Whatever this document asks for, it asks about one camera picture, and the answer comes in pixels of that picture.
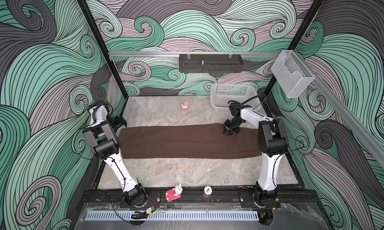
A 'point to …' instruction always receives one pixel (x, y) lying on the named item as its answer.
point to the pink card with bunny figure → (174, 193)
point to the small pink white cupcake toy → (185, 105)
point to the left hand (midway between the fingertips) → (119, 127)
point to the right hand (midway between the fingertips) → (224, 132)
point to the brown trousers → (193, 141)
